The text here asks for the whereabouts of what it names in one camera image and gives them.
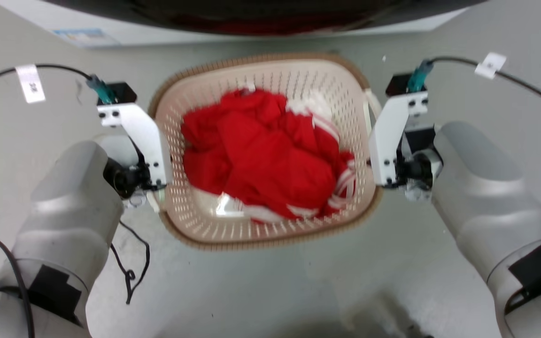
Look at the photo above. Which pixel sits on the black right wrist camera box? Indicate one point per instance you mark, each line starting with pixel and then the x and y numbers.
pixel 399 84

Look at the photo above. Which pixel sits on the beige perforated plastic laundry basket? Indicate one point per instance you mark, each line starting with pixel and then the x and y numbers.
pixel 270 230

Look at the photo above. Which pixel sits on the red garment with white stripes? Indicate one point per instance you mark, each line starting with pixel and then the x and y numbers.
pixel 261 159

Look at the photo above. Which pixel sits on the dark glass washing machine door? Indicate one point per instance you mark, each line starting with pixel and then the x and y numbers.
pixel 261 16

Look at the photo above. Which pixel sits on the blue white appliance sticker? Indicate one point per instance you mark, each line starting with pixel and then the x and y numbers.
pixel 85 36

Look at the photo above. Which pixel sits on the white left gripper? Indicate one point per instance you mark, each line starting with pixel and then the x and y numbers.
pixel 146 136

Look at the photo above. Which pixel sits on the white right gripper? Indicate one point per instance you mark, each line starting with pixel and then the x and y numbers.
pixel 388 141

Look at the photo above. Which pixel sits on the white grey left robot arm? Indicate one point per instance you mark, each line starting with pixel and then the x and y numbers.
pixel 71 206

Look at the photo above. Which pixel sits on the white washing machine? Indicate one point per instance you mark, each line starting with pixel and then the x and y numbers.
pixel 125 34

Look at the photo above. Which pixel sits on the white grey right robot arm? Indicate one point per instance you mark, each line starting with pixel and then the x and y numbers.
pixel 486 197

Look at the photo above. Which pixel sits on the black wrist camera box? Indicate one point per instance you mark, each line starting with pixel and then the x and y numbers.
pixel 399 84
pixel 122 92

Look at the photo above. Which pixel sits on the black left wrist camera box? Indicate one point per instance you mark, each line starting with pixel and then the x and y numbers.
pixel 122 92

